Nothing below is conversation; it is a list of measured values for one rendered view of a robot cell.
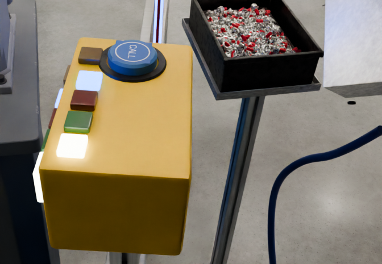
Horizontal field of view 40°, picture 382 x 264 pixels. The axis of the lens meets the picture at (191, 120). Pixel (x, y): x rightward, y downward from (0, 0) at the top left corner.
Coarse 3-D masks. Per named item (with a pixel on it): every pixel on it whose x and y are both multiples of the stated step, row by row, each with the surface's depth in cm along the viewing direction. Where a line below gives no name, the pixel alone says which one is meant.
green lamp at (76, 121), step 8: (72, 112) 37; (80, 112) 37; (88, 112) 37; (72, 120) 36; (80, 120) 36; (88, 120) 36; (64, 128) 36; (72, 128) 36; (80, 128) 36; (88, 128) 36
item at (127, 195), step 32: (160, 64) 43; (192, 64) 44; (64, 96) 39; (128, 96) 40; (160, 96) 40; (96, 128) 37; (128, 128) 37; (160, 128) 37; (64, 160) 34; (96, 160) 34; (128, 160) 35; (160, 160) 35; (64, 192) 35; (96, 192) 35; (128, 192) 35; (160, 192) 35; (64, 224) 37; (96, 224) 37; (128, 224) 37; (160, 224) 37
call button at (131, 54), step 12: (120, 48) 42; (132, 48) 43; (144, 48) 43; (108, 60) 42; (120, 60) 41; (132, 60) 41; (144, 60) 41; (156, 60) 42; (120, 72) 41; (132, 72) 41; (144, 72) 42
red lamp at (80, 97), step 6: (78, 90) 39; (84, 90) 39; (72, 96) 38; (78, 96) 38; (84, 96) 38; (90, 96) 38; (96, 96) 38; (72, 102) 38; (78, 102) 38; (84, 102) 38; (90, 102) 38; (96, 102) 38; (72, 108) 38; (78, 108) 38; (84, 108) 38; (90, 108) 38
